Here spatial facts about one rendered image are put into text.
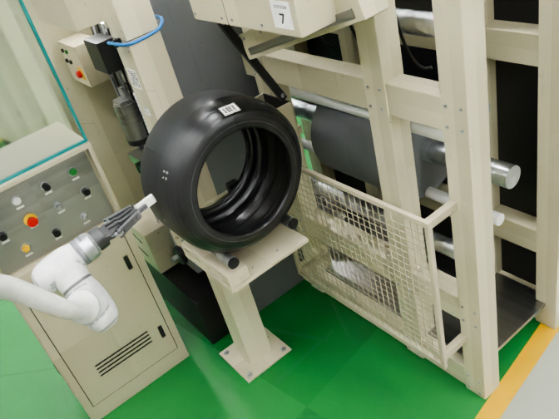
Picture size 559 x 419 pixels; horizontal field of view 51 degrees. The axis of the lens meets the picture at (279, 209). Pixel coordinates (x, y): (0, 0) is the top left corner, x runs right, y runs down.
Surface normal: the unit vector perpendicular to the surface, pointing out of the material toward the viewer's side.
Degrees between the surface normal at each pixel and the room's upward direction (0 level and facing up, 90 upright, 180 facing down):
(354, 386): 0
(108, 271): 90
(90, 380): 90
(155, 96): 90
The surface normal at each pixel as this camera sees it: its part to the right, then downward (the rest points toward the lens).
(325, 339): -0.23, -0.81
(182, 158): -0.11, 0.04
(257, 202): -0.55, -0.50
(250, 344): 0.60, 0.32
